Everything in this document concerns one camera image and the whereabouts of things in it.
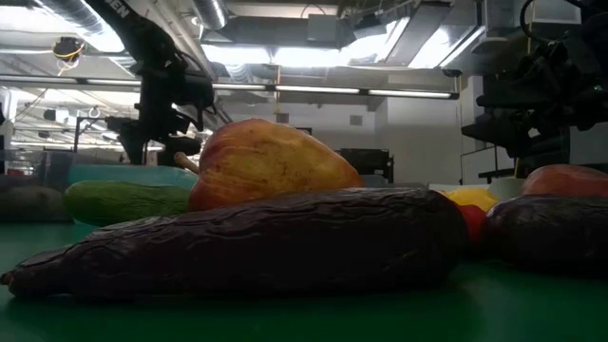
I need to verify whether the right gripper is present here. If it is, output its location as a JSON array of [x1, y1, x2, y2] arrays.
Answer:
[[463, 32, 608, 158]]

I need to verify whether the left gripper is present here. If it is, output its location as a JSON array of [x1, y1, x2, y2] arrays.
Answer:
[[104, 66, 216, 167]]

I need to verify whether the dark green cucumber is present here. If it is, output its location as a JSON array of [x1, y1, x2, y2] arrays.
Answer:
[[63, 180, 192, 228]]

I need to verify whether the yellow lemon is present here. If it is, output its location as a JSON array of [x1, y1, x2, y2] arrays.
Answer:
[[439, 188, 500, 214]]

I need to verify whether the red chili pepper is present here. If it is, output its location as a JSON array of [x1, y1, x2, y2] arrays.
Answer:
[[453, 203, 486, 246]]

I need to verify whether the red yellow apple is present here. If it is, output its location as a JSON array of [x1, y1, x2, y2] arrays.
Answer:
[[173, 117, 365, 213]]

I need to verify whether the purple eggplant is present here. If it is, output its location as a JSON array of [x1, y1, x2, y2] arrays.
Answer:
[[0, 186, 469, 300], [482, 194, 608, 275]]

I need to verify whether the beige garlic bulb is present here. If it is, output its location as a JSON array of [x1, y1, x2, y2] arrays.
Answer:
[[0, 185, 66, 222]]

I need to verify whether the teal plastic bin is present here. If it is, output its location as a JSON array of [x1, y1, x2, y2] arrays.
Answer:
[[67, 163, 200, 228]]

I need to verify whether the white framed board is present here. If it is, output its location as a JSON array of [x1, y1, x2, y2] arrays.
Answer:
[[459, 142, 518, 185]]

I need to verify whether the dark grey bin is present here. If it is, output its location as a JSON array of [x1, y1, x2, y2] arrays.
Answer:
[[0, 150, 73, 224]]

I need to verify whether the grey translucent bin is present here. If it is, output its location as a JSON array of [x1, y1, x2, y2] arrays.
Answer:
[[358, 174, 390, 188]]

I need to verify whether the black monitor cart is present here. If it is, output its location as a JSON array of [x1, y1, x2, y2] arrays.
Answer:
[[339, 147, 395, 185]]

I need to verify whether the long ceiling light strip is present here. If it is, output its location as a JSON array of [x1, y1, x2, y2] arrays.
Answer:
[[0, 74, 461, 101]]

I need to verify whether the black metal frame stand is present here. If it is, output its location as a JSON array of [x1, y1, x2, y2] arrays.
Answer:
[[73, 116, 120, 153]]

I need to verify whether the black overhead camera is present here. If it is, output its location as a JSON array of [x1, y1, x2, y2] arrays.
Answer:
[[50, 35, 87, 66]]

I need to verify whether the round silver air duct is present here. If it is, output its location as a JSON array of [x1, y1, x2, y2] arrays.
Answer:
[[192, 0, 229, 30]]

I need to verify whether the grey rectangular air duct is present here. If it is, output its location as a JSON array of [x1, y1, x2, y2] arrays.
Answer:
[[203, 12, 344, 50]]

